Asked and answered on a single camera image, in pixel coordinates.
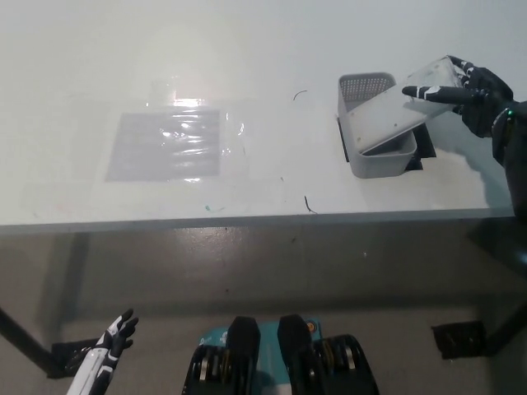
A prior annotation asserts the black table leg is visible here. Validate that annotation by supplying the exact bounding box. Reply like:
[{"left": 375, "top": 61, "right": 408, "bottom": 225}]
[
  {"left": 483, "top": 302, "right": 527, "bottom": 357},
  {"left": 0, "top": 306, "right": 57, "bottom": 371}
]

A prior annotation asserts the grey perforated plastic container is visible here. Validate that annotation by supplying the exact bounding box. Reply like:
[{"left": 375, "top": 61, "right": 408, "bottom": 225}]
[{"left": 337, "top": 72, "right": 417, "bottom": 180}]

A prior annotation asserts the black tape patch under container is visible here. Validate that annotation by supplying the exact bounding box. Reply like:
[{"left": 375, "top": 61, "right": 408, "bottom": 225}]
[{"left": 337, "top": 117, "right": 436, "bottom": 172}]

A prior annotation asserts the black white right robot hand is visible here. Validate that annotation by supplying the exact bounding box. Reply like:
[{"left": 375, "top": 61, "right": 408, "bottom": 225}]
[{"left": 401, "top": 55, "right": 515, "bottom": 139}]

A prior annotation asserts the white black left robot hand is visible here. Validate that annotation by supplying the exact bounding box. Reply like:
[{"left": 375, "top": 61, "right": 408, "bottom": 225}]
[{"left": 64, "top": 308, "right": 140, "bottom": 395}]

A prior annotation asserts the white calculator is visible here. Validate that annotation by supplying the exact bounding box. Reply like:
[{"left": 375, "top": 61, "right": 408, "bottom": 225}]
[{"left": 347, "top": 57, "right": 462, "bottom": 156}]

